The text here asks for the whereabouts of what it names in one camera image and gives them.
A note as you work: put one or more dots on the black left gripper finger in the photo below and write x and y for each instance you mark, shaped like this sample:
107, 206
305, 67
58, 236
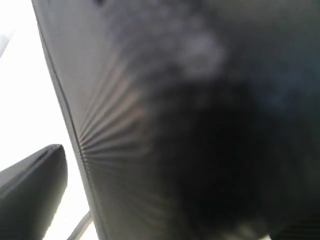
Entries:
30, 193

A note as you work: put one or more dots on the black plastic carrying case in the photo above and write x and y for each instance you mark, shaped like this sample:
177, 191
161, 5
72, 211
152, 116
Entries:
191, 119

